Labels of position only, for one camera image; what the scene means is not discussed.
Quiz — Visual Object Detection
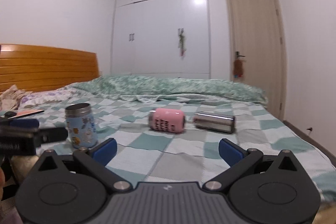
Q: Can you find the blue cartoon sticker cup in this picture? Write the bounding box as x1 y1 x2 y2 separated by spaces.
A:
65 103 97 149

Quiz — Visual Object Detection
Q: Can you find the stainless steel cup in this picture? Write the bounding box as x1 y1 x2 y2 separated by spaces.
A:
193 112 236 134

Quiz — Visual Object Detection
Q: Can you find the pink cup with text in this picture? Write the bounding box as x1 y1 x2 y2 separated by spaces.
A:
148 108 186 134

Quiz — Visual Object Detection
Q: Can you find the pink phone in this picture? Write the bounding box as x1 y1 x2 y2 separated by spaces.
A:
13 109 44 118

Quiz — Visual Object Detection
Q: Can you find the floral pillow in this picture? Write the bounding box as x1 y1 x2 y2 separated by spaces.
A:
19 89 74 109

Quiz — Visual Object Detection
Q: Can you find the crumpled beige cloth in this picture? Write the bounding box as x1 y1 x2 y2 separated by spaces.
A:
0 85 32 111

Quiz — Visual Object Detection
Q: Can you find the checkered green white blanket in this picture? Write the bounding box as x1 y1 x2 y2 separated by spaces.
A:
0 91 336 204

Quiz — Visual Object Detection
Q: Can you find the orange wooden headboard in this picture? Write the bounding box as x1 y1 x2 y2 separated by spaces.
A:
0 44 100 92

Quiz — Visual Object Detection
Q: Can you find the green floral quilt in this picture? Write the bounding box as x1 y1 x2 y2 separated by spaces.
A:
66 75 268 107

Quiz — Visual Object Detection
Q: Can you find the hanging green plant ornament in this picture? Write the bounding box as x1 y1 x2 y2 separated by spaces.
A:
178 30 186 57

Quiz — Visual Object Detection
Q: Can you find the beige wooden door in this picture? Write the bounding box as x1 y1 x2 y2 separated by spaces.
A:
227 0 287 120

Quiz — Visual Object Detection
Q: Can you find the white wardrobe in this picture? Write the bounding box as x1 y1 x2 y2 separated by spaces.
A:
111 0 210 79

